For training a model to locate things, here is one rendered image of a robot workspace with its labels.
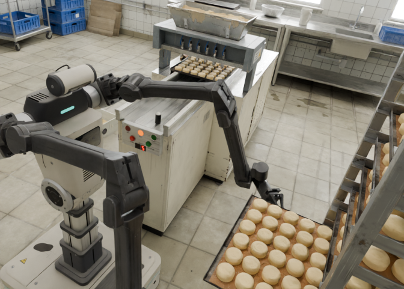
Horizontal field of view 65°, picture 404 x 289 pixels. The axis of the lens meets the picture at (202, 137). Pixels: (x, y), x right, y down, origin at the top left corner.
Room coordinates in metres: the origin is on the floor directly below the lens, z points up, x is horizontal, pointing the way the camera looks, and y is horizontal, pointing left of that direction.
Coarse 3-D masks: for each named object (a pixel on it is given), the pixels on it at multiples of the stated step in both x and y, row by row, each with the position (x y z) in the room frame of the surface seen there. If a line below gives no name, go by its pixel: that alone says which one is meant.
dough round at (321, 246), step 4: (316, 240) 0.70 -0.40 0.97; (320, 240) 0.70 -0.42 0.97; (324, 240) 0.70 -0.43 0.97; (316, 244) 0.68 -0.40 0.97; (320, 244) 0.68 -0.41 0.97; (324, 244) 0.69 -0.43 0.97; (328, 244) 0.69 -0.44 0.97; (316, 248) 0.67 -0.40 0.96; (320, 248) 0.67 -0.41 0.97; (324, 248) 0.67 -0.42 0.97; (328, 248) 0.67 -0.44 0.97; (320, 252) 0.66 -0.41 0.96; (324, 252) 0.66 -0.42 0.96
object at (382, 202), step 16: (400, 144) 0.41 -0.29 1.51; (400, 160) 0.38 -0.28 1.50; (384, 176) 0.40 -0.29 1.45; (400, 176) 0.38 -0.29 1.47; (384, 192) 0.38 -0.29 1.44; (400, 192) 0.38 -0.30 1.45; (368, 208) 0.39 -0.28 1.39; (384, 208) 0.38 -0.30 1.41; (368, 224) 0.38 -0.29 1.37; (352, 240) 0.38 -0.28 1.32; (368, 240) 0.38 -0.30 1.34; (352, 256) 0.38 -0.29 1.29; (336, 272) 0.38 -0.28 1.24; (352, 272) 0.37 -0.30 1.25; (320, 288) 0.41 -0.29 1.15; (336, 288) 0.38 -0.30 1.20
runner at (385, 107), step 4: (384, 100) 0.79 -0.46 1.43; (380, 104) 0.80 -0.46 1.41; (384, 104) 0.79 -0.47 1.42; (388, 104) 0.79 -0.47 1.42; (392, 104) 0.79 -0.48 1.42; (396, 104) 0.78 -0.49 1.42; (380, 108) 0.79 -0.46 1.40; (384, 108) 0.79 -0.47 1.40; (388, 108) 0.79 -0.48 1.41; (396, 108) 0.78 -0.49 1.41; (400, 108) 0.78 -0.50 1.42; (380, 112) 0.77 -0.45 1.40; (384, 112) 0.78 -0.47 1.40; (388, 112) 0.78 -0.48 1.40; (396, 112) 0.78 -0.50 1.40; (400, 112) 0.78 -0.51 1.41; (388, 116) 0.76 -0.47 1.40
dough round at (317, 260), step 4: (316, 252) 0.65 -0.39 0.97; (312, 256) 0.63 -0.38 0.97; (316, 256) 0.64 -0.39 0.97; (320, 256) 0.64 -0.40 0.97; (324, 256) 0.64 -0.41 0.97; (312, 260) 0.62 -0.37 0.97; (316, 260) 0.62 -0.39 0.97; (320, 260) 0.62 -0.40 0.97; (324, 260) 0.63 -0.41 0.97; (312, 264) 0.61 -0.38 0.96; (316, 264) 0.61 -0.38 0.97; (320, 264) 0.61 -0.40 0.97; (324, 264) 0.61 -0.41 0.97; (320, 268) 0.60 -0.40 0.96; (324, 268) 0.60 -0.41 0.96
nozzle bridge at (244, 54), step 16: (160, 32) 2.20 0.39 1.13; (176, 32) 2.15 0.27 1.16; (192, 32) 2.15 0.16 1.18; (160, 48) 2.30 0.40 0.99; (176, 48) 2.19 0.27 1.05; (192, 48) 2.20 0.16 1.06; (240, 48) 2.01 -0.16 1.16; (256, 48) 2.04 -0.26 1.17; (160, 64) 2.30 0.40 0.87; (224, 64) 2.07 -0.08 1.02; (240, 64) 2.04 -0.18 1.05; (256, 64) 2.17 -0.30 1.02
